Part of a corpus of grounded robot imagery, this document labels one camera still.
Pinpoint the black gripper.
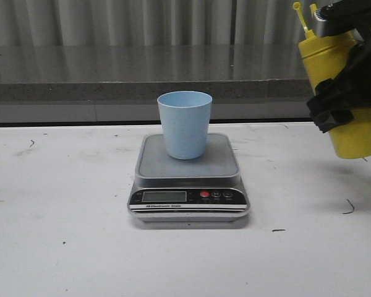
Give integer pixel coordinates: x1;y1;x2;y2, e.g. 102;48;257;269
307;1;371;133

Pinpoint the yellow squeeze bottle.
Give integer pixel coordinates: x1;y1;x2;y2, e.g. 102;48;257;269
292;1;371;159

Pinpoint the light blue plastic cup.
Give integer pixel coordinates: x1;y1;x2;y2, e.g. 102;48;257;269
157;91;213;160

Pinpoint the silver digital kitchen scale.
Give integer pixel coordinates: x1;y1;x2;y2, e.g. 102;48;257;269
127;133;250;223

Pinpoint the grey stone counter ledge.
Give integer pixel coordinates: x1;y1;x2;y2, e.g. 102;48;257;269
0;45;312;124

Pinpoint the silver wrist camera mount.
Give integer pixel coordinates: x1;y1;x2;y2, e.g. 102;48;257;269
312;4;335;38

